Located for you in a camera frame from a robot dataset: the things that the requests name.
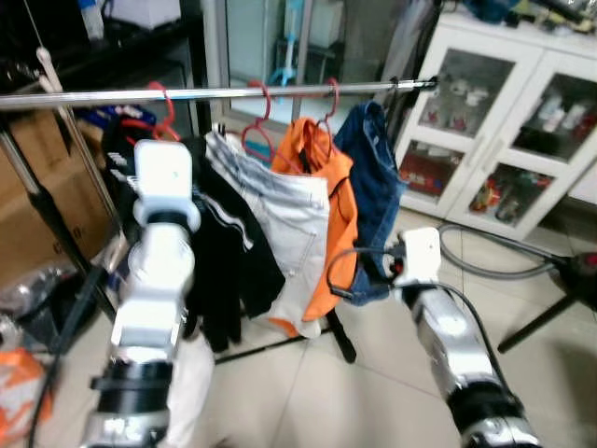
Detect dark blue jeans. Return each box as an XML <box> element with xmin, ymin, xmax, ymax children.
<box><xmin>333</xmin><ymin>101</ymin><xmax>408</xmax><ymax>307</ymax></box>

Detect red plastic hanger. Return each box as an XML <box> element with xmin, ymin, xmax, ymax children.
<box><xmin>241</xmin><ymin>81</ymin><xmax>283</xmax><ymax>161</ymax></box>
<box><xmin>312</xmin><ymin>77</ymin><xmax>342</xmax><ymax>132</ymax></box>
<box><xmin>121</xmin><ymin>81</ymin><xmax>185</xmax><ymax>143</ymax></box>

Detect orange polo shirt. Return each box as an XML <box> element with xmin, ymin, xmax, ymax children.
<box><xmin>269</xmin><ymin>117</ymin><xmax>361</xmax><ymax>323</ymax></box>

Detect whitish grey jeans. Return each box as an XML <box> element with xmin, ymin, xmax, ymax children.
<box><xmin>203</xmin><ymin>131</ymin><xmax>332</xmax><ymax>339</ymax></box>

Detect white glass door cabinet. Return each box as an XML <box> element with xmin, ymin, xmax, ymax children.
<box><xmin>392</xmin><ymin>9</ymin><xmax>597</xmax><ymax>242</ymax></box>

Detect black hanging garment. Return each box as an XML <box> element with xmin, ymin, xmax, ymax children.
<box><xmin>101</xmin><ymin>117</ymin><xmax>286</xmax><ymax>354</ymax></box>

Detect silver and black clothes rack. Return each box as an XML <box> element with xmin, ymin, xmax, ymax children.
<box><xmin>0</xmin><ymin>78</ymin><xmax>439</xmax><ymax>365</ymax></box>

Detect white plastic bag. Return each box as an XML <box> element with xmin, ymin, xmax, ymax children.
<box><xmin>166</xmin><ymin>334</ymin><xmax>217</xmax><ymax>448</ymax></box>

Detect brown cardboard box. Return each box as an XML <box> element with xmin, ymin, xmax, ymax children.
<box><xmin>0</xmin><ymin>112</ymin><xmax>115</xmax><ymax>286</ymax></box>

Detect orange and white bag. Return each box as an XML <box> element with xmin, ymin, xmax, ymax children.
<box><xmin>0</xmin><ymin>347</ymin><xmax>53</xmax><ymax>445</ymax></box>

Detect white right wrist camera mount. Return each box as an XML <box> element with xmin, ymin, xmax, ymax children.
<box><xmin>401</xmin><ymin>227</ymin><xmax>442</xmax><ymax>287</ymax></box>

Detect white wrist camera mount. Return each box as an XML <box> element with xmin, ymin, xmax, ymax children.
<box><xmin>401</xmin><ymin>227</ymin><xmax>442</xmax><ymax>287</ymax></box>
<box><xmin>133</xmin><ymin>140</ymin><xmax>201</xmax><ymax>231</ymax></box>

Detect grey vacuum hose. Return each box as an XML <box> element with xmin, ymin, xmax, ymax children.
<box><xmin>437</xmin><ymin>224</ymin><xmax>562</xmax><ymax>281</ymax></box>

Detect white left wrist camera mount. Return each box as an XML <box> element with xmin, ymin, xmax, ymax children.
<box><xmin>133</xmin><ymin>140</ymin><xmax>201</xmax><ymax>231</ymax></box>

